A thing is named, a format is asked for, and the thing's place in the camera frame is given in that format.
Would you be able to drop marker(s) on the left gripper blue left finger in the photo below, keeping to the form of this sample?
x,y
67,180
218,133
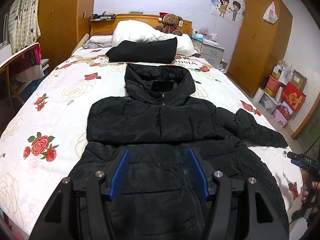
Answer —
x,y
116,173

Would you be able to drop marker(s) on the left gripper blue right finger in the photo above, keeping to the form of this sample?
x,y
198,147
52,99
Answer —
x,y
201,174

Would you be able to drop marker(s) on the black puffer jacket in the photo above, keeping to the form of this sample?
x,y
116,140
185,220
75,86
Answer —
x,y
158,121

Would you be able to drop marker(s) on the pink storage box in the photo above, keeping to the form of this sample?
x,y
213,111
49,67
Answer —
x,y
280,119

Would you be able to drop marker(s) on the red gift box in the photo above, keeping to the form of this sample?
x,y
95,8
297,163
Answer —
x,y
293,97

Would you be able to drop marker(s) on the white floral bed quilt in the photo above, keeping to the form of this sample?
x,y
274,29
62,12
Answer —
x,y
58,109

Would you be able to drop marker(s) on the grey bedside drawer cabinet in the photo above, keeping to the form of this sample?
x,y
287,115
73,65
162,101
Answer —
x,y
211,53

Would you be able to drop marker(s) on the folded black garment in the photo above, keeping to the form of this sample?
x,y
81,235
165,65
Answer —
x,y
150,52

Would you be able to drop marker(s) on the right wooden wardrobe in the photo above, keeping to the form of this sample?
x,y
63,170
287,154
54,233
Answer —
x,y
260,45

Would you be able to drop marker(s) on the wooden wardrobe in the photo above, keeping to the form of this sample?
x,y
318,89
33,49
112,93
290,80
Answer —
x,y
63,23
260,45

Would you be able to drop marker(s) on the white pillow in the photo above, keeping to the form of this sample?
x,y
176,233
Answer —
x,y
140,32

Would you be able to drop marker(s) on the brown teddy bear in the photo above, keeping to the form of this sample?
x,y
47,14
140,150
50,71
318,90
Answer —
x,y
169,24

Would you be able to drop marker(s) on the wooden chair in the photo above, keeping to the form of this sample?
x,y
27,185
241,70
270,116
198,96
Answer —
x,y
24,66

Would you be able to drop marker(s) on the white plastic bag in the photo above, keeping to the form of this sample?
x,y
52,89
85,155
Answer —
x,y
270,15

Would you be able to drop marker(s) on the floral curtain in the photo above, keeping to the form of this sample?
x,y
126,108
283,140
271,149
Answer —
x,y
23,24

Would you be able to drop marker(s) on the left wooden wardrobe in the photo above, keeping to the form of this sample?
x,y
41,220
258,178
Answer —
x,y
63,23

